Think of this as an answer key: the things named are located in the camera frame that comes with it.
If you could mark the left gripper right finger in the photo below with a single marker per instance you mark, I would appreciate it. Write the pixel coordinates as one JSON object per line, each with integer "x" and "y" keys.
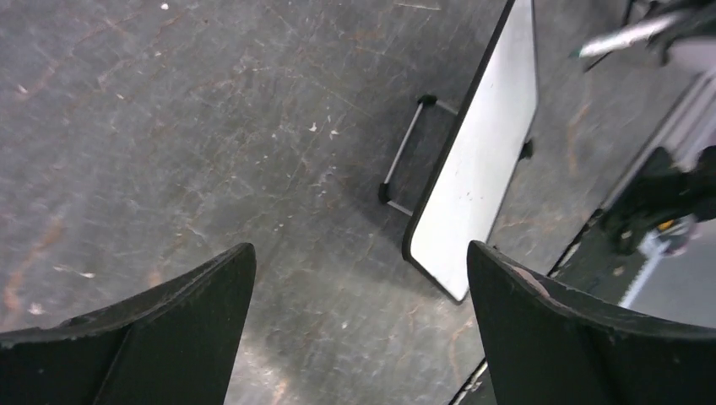
{"x": 548, "y": 343}

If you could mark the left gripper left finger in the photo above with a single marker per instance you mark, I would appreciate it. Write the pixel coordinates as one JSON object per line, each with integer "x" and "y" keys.
{"x": 175, "y": 343}

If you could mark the small whiteboard with stand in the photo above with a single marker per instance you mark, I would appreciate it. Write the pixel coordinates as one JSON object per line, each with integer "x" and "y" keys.
{"x": 465, "y": 190}

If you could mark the green whiteboard marker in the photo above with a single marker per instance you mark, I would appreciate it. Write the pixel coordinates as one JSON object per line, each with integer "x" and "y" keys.
{"x": 628, "y": 35}

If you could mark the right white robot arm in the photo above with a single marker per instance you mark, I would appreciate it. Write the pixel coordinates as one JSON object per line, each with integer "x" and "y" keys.
{"x": 653, "y": 200}

